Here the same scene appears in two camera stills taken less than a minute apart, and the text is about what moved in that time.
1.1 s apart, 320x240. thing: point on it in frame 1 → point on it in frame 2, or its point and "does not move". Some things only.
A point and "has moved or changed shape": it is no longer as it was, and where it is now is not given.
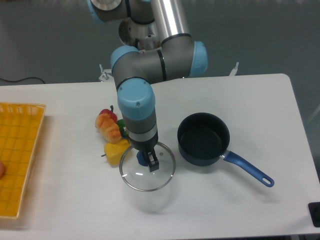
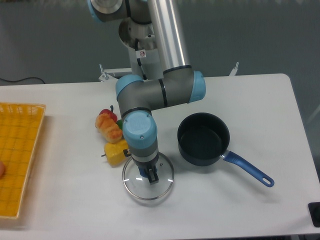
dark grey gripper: [146, 147] → [144, 167]
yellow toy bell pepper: [114, 151] does not move
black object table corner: [314, 208] does not move
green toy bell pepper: [121, 124] does not move
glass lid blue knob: [135, 170] has moved or changed shape
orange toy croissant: [108, 127] does not move
